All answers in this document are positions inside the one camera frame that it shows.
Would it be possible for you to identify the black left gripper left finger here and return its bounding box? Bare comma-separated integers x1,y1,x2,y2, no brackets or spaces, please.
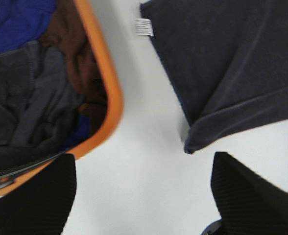
0,154,77,235

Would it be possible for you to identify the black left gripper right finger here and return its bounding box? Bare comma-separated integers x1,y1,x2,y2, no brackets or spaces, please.
212,152,288,235

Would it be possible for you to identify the dark navy towel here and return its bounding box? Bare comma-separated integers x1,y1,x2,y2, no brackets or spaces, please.
140,0,288,154

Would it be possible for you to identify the dark grey towel in basket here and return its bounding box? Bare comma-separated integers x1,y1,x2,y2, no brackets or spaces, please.
0,41,84,170

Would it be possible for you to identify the brown towel in basket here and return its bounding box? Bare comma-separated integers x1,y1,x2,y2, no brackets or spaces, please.
40,0,107,135

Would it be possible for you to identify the blue towel in basket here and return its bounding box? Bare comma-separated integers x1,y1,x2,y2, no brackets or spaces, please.
0,0,91,147

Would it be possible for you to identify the grey basket with orange rim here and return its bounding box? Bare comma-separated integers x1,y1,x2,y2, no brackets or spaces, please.
0,0,123,196

